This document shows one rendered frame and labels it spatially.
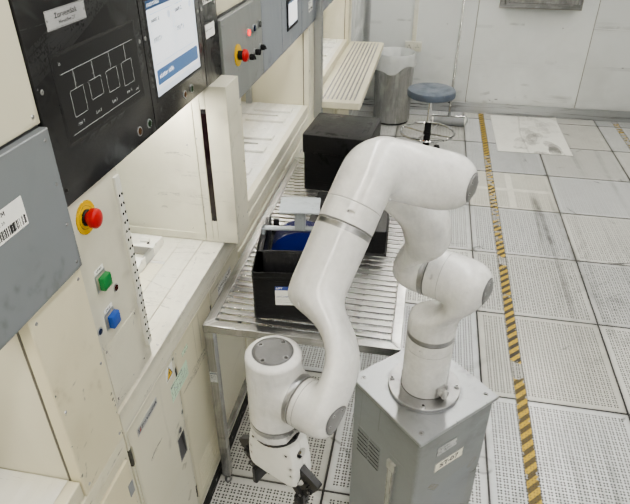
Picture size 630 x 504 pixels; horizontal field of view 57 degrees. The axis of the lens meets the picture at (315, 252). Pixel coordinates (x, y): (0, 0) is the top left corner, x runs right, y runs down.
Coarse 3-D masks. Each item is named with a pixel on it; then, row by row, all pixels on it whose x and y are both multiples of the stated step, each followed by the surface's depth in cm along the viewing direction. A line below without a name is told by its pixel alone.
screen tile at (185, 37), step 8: (184, 0) 145; (176, 8) 141; (184, 8) 146; (192, 8) 151; (176, 16) 142; (184, 16) 146; (192, 16) 151; (192, 24) 152; (176, 32) 143; (184, 32) 147; (192, 32) 152; (184, 40) 148; (192, 40) 153
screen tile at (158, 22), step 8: (152, 16) 130; (160, 16) 134; (152, 24) 130; (160, 24) 134; (168, 24) 138; (152, 32) 130; (168, 32) 138; (168, 40) 139; (160, 48) 135; (168, 48) 139; (160, 56) 136; (168, 56) 140
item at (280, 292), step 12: (252, 276) 172; (264, 276) 171; (276, 276) 171; (288, 276) 171; (264, 288) 174; (276, 288) 173; (264, 300) 176; (276, 300) 176; (288, 300) 175; (264, 312) 178; (276, 312) 178; (288, 312) 178; (300, 312) 178
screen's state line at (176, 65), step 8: (192, 48) 153; (184, 56) 149; (192, 56) 154; (168, 64) 140; (176, 64) 145; (184, 64) 149; (160, 72) 136; (168, 72) 141; (176, 72) 145; (160, 80) 137
